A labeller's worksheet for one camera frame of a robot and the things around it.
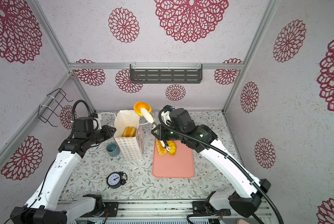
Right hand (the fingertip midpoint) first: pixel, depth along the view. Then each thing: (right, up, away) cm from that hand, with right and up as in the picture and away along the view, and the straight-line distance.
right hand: (149, 128), depth 62 cm
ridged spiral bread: (-17, -3, +30) cm, 35 cm away
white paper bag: (-12, -12, +17) cm, 24 cm away
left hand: (-20, -2, +14) cm, 25 cm away
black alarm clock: (-23, -31, +19) cm, 43 cm away
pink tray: (+17, -25, +28) cm, 41 cm away
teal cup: (-29, -15, +32) cm, 46 cm away
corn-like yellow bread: (+4, -15, +30) cm, 34 cm away
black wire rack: (-56, +15, +16) cm, 60 cm away
